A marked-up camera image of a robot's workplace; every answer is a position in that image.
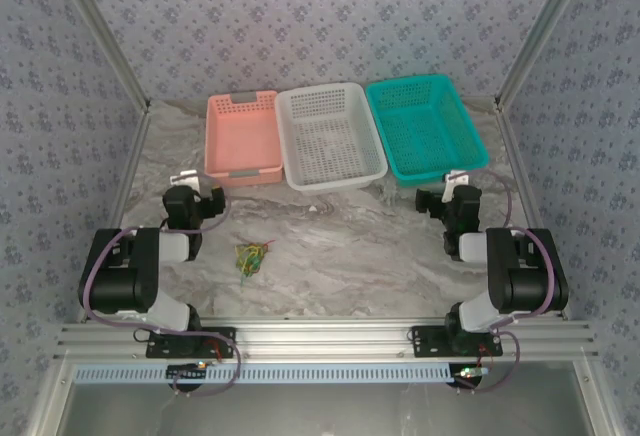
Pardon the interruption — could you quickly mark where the green cable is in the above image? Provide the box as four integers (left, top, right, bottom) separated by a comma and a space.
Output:
238, 245, 269, 288

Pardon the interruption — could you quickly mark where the teal plastic basket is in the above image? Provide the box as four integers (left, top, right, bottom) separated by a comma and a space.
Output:
364, 73, 490, 188

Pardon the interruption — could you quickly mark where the pink plastic basket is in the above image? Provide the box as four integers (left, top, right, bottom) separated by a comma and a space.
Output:
204, 89, 285, 190

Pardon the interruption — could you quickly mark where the white plastic basket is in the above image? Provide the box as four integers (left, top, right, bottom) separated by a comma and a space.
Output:
274, 81, 389, 193

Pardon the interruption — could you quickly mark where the left small controller board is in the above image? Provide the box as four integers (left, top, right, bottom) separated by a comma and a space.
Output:
166, 361, 210, 381

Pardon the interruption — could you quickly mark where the small controller board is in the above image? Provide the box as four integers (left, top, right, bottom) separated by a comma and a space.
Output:
449, 363, 490, 390
166, 361, 210, 381

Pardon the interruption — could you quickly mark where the right small controller board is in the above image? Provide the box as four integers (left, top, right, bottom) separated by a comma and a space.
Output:
449, 363, 490, 390

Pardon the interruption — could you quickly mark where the grey metal sheet panel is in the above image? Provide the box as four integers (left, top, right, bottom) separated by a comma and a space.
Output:
29, 360, 614, 436

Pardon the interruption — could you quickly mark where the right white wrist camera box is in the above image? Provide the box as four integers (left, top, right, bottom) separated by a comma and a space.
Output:
443, 169, 472, 203

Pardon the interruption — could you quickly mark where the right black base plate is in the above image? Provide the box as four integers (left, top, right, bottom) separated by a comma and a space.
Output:
410, 325, 504, 359

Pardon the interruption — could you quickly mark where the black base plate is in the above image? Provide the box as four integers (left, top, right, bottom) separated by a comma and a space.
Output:
145, 326, 237, 360
410, 325, 504, 359

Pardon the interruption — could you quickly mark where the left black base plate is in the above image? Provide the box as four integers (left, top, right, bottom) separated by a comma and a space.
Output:
145, 326, 237, 360

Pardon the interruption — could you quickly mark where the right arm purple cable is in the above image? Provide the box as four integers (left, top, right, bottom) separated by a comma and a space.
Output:
457, 170, 560, 395

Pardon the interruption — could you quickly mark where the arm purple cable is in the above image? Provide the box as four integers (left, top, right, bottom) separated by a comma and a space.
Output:
457, 170, 560, 395
79, 170, 244, 398

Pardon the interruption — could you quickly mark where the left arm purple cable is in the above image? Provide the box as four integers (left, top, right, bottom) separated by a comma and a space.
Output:
79, 170, 244, 398

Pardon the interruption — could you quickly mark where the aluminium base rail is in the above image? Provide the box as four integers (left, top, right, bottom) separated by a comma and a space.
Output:
52, 318, 599, 362

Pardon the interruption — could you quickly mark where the aluminium frame post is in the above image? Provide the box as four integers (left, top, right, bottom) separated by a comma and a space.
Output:
49, 0, 152, 113
494, 0, 597, 113

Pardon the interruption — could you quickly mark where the light blue slotted cable duct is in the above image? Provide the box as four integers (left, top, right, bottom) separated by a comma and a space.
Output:
72, 363, 459, 386

